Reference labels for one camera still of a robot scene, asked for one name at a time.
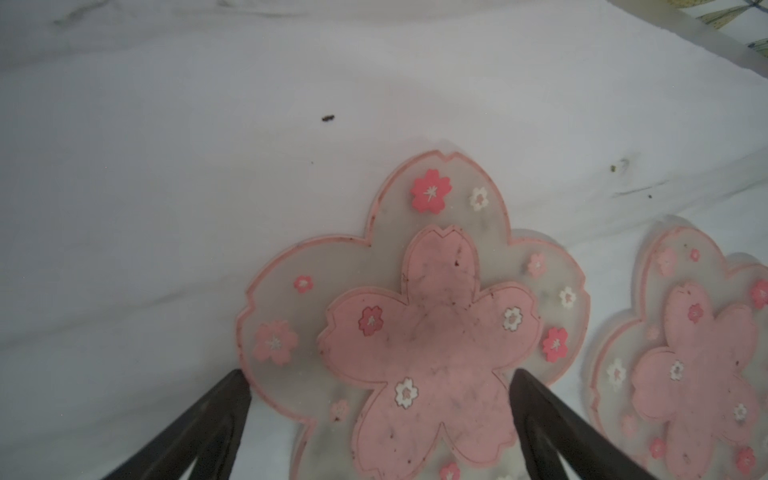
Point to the pink flower coaster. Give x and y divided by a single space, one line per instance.
394 350
680 385

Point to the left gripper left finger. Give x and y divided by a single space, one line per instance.
203 441

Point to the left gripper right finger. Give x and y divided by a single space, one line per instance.
551 434

